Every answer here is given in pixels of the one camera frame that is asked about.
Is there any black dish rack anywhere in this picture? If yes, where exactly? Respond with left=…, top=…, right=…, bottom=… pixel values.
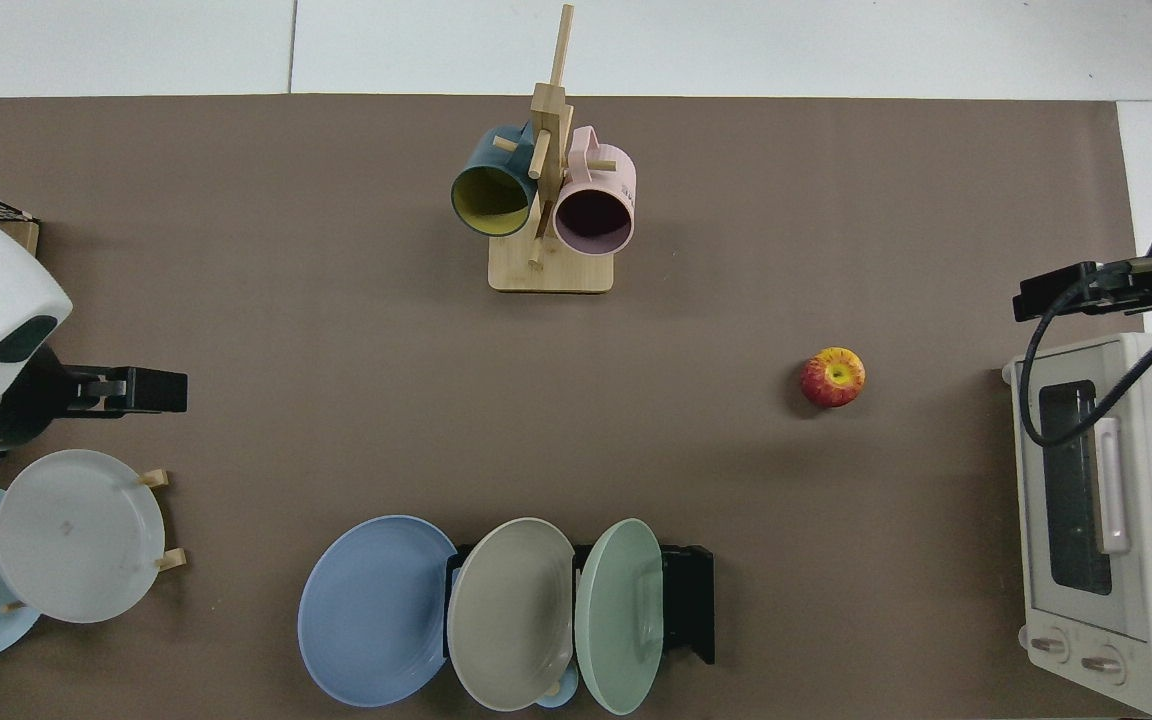
left=444, top=543, right=716, bottom=666

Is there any wooden cup stand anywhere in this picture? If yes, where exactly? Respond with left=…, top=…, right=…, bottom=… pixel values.
left=488, top=5, right=617, bottom=294

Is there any dark blue cup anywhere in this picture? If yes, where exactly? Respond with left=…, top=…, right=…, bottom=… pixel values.
left=450, top=122, right=539, bottom=238

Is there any wooden plate rack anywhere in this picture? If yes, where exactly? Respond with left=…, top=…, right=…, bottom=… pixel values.
left=0, top=468, right=187, bottom=615

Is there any beige plate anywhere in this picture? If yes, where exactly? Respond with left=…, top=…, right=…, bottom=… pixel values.
left=446, top=517, right=577, bottom=713

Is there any brown table cloth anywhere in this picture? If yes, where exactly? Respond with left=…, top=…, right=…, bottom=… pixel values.
left=0, top=95, right=1147, bottom=720

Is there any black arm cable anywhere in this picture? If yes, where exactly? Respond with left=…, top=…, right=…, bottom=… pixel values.
left=1021, top=262, right=1152, bottom=448

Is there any red yellow apple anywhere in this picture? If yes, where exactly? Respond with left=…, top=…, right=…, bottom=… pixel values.
left=800, top=347, right=867, bottom=409

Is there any grey plate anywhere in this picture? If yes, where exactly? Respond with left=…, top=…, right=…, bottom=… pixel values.
left=0, top=449, right=166, bottom=625

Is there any pale green plate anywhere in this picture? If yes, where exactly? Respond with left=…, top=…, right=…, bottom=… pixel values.
left=573, top=518, right=665, bottom=717

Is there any pink cup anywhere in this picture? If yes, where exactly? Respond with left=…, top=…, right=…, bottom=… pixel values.
left=553, top=126, right=637, bottom=257

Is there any small blue round thing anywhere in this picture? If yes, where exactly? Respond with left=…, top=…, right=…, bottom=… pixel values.
left=534, top=665, right=580, bottom=709

